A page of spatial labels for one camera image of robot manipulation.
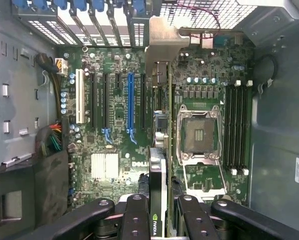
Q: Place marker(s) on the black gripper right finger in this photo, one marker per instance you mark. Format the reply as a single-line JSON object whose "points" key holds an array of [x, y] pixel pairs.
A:
{"points": [[197, 220]]}

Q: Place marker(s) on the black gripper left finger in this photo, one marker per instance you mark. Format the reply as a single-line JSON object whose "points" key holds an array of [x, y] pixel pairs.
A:
{"points": [[135, 220]]}

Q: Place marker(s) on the silver chipset heatsink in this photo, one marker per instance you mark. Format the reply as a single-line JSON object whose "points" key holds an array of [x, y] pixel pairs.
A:
{"points": [[104, 166]]}

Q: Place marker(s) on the green motherboard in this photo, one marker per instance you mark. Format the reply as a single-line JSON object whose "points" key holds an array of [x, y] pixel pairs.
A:
{"points": [[109, 145]]}

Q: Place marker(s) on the CPU socket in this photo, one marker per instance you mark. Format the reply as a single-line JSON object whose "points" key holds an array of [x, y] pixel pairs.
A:
{"points": [[199, 135]]}

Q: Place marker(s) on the black fan shroud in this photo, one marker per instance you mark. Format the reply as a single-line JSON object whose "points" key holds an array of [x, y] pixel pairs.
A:
{"points": [[52, 180]]}

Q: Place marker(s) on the black RAM slot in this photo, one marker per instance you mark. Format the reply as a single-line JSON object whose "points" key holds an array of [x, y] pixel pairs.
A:
{"points": [[235, 125], [241, 125], [247, 125], [228, 125]]}

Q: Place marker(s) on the blue expansion slot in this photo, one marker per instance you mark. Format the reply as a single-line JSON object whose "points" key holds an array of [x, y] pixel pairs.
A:
{"points": [[130, 100]]}

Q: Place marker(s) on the long black expansion slot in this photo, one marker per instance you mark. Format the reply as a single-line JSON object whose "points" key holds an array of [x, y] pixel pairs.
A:
{"points": [[143, 100], [105, 100], [93, 100]]}

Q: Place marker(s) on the open black PC case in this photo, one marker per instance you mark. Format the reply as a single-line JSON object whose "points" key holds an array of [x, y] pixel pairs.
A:
{"points": [[277, 125]]}

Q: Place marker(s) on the white expansion slot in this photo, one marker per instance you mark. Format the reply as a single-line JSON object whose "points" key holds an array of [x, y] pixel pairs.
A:
{"points": [[80, 97]]}

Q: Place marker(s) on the short black expansion slot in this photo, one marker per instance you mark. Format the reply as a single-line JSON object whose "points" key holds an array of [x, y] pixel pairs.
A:
{"points": [[118, 81]]}

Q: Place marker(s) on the white power connector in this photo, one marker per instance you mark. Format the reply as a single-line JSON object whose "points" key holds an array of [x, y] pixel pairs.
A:
{"points": [[62, 67]]}

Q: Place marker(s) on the blue slot clip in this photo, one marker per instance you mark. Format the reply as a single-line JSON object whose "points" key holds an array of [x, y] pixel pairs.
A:
{"points": [[63, 4], [140, 5], [98, 5], [120, 4], [82, 5], [42, 4]]}

